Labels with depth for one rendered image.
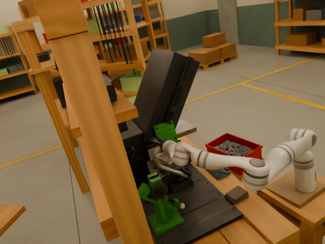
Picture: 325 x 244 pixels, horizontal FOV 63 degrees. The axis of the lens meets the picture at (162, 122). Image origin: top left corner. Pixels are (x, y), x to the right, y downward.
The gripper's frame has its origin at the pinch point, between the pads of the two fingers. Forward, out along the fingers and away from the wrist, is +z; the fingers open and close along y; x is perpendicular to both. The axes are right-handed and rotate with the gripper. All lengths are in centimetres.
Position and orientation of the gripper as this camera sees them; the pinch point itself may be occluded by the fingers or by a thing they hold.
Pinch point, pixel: (160, 143)
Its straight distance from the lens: 146.2
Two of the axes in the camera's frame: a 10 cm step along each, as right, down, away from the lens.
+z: -3.0, -0.7, 9.5
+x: -4.5, 8.9, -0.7
